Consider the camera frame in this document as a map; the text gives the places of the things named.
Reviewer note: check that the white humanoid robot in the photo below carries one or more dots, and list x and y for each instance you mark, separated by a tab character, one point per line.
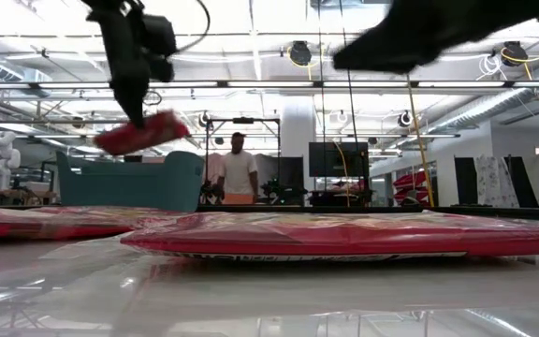
0	159

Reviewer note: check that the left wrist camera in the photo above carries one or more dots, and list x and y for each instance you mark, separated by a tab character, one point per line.
159	42

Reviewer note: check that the dark equipment table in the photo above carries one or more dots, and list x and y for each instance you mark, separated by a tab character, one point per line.
339	199

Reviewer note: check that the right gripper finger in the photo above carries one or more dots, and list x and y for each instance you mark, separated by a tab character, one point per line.
386	51

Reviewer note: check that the wooden work table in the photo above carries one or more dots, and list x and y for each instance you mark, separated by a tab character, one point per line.
17	194

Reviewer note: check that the long ceiling light strip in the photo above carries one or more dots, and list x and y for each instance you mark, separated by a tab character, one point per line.
297	136
274	84

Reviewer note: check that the black frame stand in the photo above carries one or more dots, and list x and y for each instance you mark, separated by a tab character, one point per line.
243	120

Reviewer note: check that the round black ceiling fixture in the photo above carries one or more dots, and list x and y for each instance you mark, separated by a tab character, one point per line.
404	119
204	119

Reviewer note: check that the black monitor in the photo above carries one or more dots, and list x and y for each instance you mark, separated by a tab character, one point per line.
330	159

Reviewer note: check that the black upright panel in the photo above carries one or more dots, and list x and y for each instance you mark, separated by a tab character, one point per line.
466	180
524	180

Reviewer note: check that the teal plastic basket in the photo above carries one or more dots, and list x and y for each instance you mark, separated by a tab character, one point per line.
157	187

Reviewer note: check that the silver ceiling duct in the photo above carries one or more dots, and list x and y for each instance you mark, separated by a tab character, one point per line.
508	100

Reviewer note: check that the person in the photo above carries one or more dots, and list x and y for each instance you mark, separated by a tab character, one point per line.
237	173

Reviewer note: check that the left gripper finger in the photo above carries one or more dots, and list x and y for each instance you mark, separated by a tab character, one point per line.
131	98

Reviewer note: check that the small black robot arm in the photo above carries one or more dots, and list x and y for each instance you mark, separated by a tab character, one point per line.
279	191
209	189

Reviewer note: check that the orange box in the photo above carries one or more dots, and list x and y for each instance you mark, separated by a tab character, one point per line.
237	199

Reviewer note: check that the white floral cloth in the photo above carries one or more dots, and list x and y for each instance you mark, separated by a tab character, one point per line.
494	182

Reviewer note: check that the red popcorn bag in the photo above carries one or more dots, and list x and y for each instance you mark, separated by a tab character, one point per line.
40	229
157	131
344	234

